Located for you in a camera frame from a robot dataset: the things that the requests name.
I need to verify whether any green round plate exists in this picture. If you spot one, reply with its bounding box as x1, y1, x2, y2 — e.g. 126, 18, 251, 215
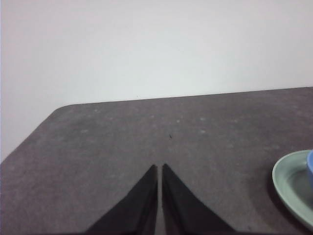
271, 149, 313, 229

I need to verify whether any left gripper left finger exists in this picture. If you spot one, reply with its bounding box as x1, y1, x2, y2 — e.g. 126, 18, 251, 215
85, 164, 158, 234

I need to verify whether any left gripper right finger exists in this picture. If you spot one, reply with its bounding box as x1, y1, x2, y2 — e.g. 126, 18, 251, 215
161, 163, 236, 234

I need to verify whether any blue ribbed bowl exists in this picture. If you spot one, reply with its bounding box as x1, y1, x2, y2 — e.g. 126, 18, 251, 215
306, 149, 313, 187

